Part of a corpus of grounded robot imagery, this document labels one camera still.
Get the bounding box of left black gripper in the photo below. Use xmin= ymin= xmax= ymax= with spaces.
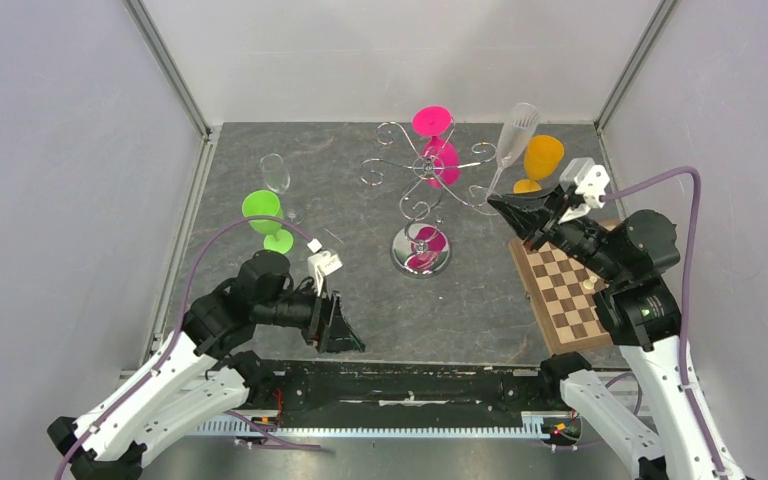
xmin=255 ymin=275 xmax=366 ymax=353

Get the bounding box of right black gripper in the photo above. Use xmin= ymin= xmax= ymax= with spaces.
xmin=489 ymin=178 xmax=627 ymax=282

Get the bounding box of orange wine glass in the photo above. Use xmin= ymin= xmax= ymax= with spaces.
xmin=513 ymin=135 xmax=565 ymax=194

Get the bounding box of chrome wine glass rack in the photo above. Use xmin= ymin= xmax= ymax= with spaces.
xmin=358 ymin=121 xmax=496 ymax=279

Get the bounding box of green wine glass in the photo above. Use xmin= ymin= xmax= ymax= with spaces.
xmin=241 ymin=190 xmax=294 ymax=254

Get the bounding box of clear wine glass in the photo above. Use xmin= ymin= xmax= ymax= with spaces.
xmin=259 ymin=153 xmax=304 ymax=225

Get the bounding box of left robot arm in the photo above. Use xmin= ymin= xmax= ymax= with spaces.
xmin=47 ymin=250 xmax=365 ymax=479

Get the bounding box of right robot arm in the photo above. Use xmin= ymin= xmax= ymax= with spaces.
xmin=488 ymin=186 xmax=746 ymax=479

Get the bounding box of pink wine glass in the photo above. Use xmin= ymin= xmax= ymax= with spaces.
xmin=411 ymin=105 xmax=460 ymax=190

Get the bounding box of wooden chessboard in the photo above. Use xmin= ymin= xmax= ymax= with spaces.
xmin=508 ymin=238 xmax=613 ymax=354

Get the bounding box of white chess piece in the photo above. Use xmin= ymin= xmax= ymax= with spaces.
xmin=582 ymin=276 xmax=599 ymax=291

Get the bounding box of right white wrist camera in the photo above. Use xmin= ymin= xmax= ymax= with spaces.
xmin=559 ymin=157 xmax=610 ymax=223

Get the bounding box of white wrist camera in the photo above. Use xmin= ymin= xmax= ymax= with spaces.
xmin=307 ymin=239 xmax=343 ymax=295
xmin=559 ymin=157 xmax=610 ymax=223

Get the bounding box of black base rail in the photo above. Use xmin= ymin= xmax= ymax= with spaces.
xmin=234 ymin=360 xmax=572 ymax=430

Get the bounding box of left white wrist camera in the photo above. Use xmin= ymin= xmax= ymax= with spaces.
xmin=307 ymin=239 xmax=343 ymax=295

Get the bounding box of white slotted cable duct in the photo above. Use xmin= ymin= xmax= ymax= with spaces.
xmin=191 ymin=415 xmax=553 ymax=441

